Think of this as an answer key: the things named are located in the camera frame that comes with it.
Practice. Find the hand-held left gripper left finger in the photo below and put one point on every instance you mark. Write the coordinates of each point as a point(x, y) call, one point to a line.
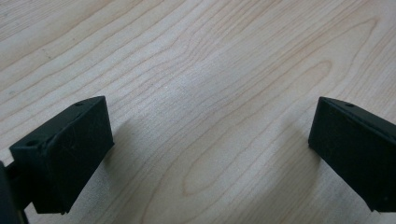
point(71, 155)

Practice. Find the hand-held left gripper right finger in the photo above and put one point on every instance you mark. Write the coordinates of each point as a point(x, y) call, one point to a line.
point(355, 155)

